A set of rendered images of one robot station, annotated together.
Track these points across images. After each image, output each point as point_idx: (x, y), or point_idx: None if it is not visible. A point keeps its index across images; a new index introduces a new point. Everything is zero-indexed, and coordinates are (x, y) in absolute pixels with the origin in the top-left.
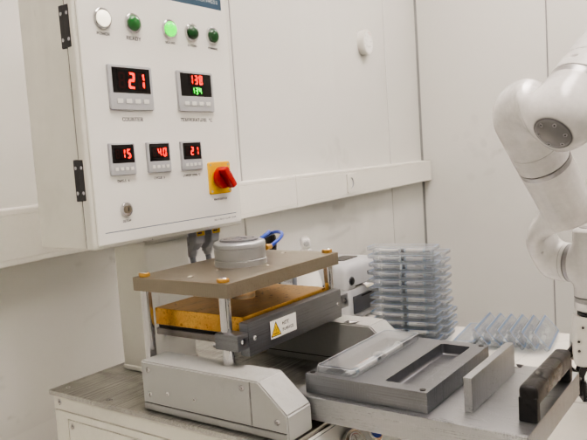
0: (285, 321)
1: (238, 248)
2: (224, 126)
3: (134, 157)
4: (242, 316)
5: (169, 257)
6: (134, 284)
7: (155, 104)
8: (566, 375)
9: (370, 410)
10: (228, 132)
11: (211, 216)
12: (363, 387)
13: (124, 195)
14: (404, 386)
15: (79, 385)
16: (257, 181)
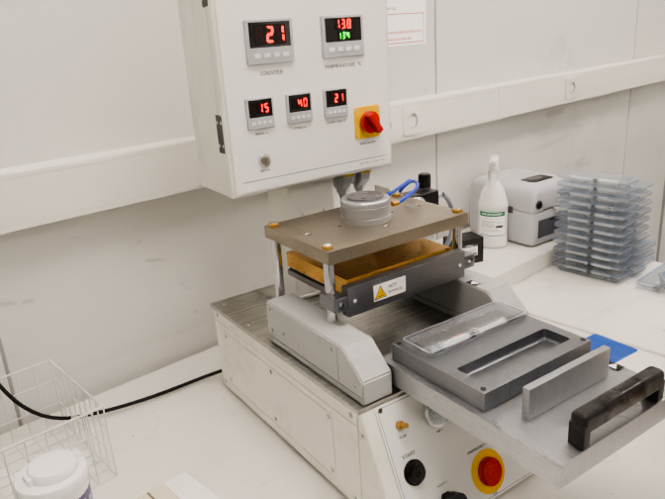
0: (392, 284)
1: (358, 208)
2: (375, 67)
3: (271, 111)
4: (346, 278)
5: (313, 199)
6: (265, 232)
7: (297, 54)
8: (654, 395)
9: (436, 394)
10: (380, 73)
11: (356, 160)
12: (434, 370)
13: (262, 148)
14: (469, 380)
15: (234, 303)
16: (450, 95)
